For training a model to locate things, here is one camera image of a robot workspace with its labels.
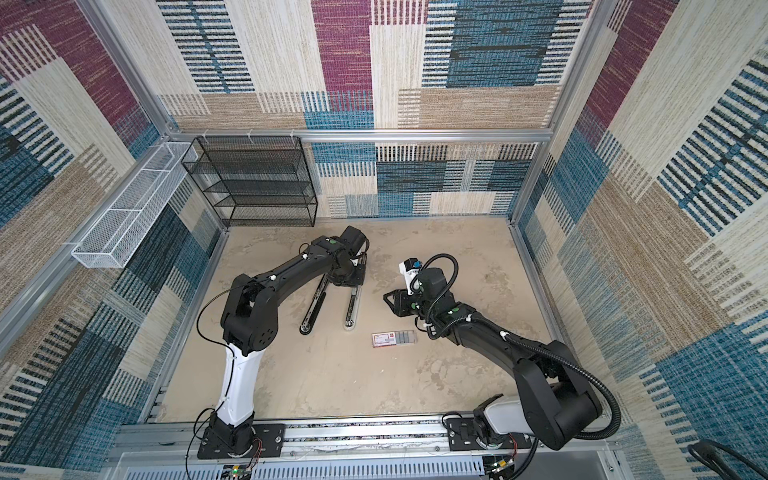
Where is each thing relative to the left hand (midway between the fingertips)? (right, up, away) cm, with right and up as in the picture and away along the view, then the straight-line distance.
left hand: (359, 278), depth 96 cm
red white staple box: (+8, -17, -7) cm, 20 cm away
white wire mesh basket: (-55, +10, -26) cm, 62 cm away
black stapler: (-13, -7, 0) cm, 15 cm away
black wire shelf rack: (-39, +34, +15) cm, 54 cm away
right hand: (+10, -5, -11) cm, 16 cm away
